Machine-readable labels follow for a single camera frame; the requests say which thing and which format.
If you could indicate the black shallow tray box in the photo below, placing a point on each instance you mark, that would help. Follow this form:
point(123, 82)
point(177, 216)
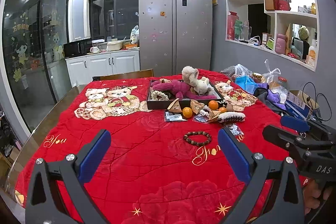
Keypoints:
point(161, 105)

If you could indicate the brown makeup sponge egg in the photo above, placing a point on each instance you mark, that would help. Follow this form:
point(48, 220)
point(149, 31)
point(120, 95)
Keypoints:
point(229, 107)

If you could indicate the blue plastic bag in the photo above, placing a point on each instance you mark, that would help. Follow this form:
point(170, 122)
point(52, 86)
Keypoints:
point(247, 84)

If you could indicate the glass sliding door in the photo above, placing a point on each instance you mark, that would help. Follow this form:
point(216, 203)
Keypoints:
point(34, 35)

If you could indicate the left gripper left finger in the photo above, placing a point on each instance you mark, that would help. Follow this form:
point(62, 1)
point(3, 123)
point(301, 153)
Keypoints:
point(44, 201)

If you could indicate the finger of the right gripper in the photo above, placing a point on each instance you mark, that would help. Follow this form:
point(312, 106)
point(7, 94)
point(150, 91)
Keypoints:
point(294, 123)
point(288, 139)

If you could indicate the clear plastic food bag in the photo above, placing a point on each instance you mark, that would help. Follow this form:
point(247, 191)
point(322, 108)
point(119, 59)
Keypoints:
point(271, 78)

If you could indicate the magenta plush bear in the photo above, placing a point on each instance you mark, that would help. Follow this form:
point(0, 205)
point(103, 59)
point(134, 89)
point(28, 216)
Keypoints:
point(180, 89)

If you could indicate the cardboard box with label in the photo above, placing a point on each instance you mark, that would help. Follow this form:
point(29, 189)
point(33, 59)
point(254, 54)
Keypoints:
point(300, 105)

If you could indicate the black microwave oven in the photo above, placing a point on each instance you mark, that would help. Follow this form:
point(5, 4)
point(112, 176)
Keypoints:
point(77, 48)

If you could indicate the white fluffy scrunchie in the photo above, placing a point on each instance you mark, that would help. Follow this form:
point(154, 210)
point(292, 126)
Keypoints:
point(203, 115)

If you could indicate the purple cloth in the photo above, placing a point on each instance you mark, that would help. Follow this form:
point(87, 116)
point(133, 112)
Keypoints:
point(270, 99)

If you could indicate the gold triangular snack packet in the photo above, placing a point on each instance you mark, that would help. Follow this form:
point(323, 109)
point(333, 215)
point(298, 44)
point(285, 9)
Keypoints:
point(175, 107)

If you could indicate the red bear print blanket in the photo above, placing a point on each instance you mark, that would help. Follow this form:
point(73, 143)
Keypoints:
point(154, 171)

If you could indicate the white kitchen cabinet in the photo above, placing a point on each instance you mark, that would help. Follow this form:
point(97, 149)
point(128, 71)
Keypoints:
point(81, 69)

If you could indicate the silver double door refrigerator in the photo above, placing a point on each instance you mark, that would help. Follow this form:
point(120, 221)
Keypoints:
point(174, 34)

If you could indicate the right human hand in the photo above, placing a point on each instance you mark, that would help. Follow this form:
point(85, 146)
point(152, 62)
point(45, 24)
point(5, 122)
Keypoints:
point(311, 195)

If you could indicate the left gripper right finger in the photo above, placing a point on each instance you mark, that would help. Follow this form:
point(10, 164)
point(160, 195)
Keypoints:
point(285, 199)

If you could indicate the orange mandarin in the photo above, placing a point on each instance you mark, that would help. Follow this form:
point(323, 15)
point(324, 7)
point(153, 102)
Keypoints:
point(187, 112)
point(213, 105)

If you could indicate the dark plastic bag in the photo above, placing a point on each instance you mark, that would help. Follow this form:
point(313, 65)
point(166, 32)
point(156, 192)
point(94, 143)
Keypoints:
point(236, 71)

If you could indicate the badge in clear bag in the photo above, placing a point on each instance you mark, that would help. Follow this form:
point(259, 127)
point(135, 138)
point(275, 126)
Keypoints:
point(235, 130)

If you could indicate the clear bag with labels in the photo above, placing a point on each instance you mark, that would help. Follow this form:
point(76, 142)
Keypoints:
point(173, 117)

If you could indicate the white wall shelf unit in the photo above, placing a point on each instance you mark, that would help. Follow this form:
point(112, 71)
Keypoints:
point(287, 28)

